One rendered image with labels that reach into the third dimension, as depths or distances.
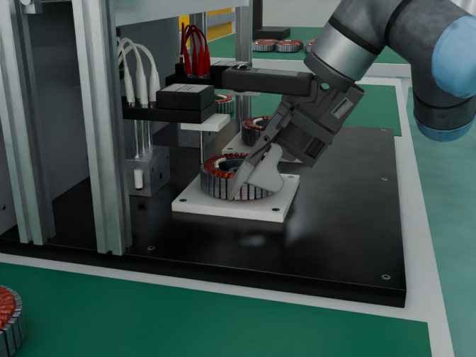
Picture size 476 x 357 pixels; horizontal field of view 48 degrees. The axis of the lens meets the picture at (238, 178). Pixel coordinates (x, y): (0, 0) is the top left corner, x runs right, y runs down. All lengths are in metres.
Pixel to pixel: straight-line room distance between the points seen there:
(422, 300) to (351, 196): 0.23
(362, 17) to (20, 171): 0.42
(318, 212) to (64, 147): 0.37
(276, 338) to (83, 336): 0.18
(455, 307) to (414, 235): 1.32
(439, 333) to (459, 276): 1.69
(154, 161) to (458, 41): 0.42
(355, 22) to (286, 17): 5.45
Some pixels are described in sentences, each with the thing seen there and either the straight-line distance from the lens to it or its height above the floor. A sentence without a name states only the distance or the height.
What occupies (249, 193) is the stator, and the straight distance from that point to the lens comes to 0.69.
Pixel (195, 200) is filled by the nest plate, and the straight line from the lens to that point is 0.71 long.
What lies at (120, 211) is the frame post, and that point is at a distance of 0.59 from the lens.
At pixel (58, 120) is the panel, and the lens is 0.78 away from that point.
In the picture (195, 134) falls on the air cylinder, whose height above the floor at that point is 0.80.
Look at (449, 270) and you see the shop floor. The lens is 2.25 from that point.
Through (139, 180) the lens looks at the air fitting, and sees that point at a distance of 0.74.
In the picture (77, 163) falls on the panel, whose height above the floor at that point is 0.80.
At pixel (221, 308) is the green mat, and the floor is 0.75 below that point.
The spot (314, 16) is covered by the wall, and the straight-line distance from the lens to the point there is 6.05.
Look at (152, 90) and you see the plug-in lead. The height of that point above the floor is 0.92.
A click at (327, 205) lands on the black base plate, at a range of 0.73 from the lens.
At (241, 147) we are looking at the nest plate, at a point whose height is 0.78.
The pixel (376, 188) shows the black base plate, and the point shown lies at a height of 0.77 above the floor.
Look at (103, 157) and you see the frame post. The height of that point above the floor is 0.88.
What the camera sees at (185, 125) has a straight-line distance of 0.71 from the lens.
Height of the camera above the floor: 1.05
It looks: 20 degrees down
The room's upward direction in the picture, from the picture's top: straight up
